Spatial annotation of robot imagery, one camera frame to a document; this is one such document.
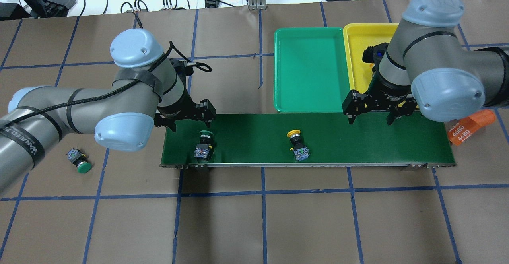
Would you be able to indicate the green conveyor belt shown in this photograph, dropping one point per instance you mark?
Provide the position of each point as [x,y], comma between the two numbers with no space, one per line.
[256,140]

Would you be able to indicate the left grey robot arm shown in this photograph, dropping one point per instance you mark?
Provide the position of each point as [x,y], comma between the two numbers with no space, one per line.
[146,92]

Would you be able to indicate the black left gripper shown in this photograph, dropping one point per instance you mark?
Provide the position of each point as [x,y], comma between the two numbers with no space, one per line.
[180,105]

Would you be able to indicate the green plastic tray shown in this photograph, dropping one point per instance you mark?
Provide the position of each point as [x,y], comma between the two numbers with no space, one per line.
[310,70]

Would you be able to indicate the orange cylinder marked 4680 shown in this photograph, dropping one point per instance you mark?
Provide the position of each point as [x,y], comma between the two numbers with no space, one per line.
[466,127]

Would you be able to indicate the green push button switch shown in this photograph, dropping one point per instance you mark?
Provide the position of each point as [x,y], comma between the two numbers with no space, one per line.
[205,148]

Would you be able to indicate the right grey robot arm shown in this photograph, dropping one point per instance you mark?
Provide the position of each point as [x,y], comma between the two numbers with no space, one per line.
[425,67]

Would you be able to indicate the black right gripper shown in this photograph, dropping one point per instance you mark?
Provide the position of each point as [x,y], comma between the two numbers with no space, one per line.
[390,90]

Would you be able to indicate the yellow plastic tray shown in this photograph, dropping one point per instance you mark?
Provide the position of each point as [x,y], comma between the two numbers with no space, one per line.
[366,44]

